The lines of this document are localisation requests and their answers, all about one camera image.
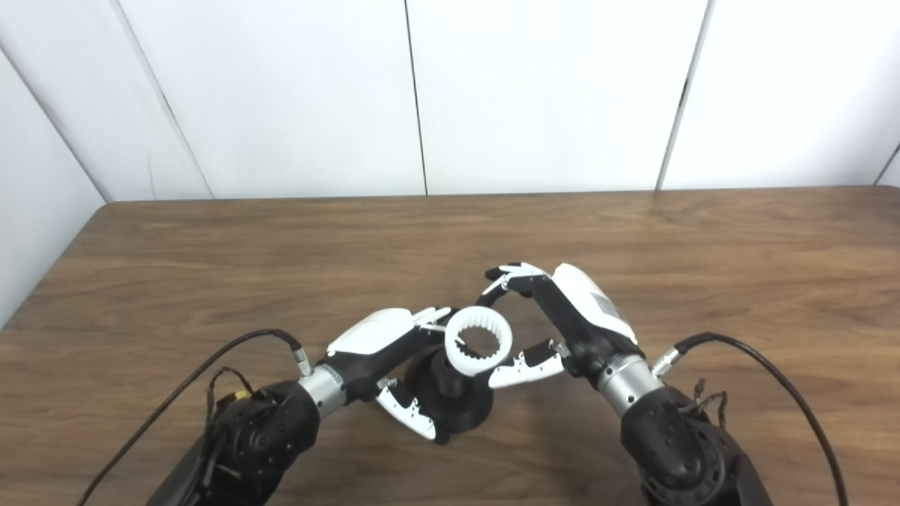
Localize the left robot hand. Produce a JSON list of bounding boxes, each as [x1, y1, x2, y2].
[[324, 306, 455, 446]]

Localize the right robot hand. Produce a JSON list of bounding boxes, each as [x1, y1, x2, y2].
[[475, 262, 640, 390]]

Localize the white toothed ring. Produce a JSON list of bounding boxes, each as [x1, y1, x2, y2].
[[444, 306, 515, 377]]

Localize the round black plastic part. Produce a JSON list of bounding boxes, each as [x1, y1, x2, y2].
[[411, 348, 495, 434]]

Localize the right arm thin wires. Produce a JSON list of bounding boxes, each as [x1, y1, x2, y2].
[[685, 379, 729, 431]]

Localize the arm thin wires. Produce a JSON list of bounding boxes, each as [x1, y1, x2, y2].
[[685, 379, 729, 431], [205, 366, 257, 424]]

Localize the left arm thin wires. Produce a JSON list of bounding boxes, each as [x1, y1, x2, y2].
[[205, 366, 257, 424]]

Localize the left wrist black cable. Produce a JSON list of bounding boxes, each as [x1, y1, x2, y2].
[[75, 329, 314, 506]]

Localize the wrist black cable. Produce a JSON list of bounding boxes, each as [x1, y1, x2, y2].
[[650, 332, 851, 506], [75, 329, 314, 506]]

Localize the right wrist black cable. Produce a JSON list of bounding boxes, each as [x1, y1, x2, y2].
[[650, 332, 851, 506]]

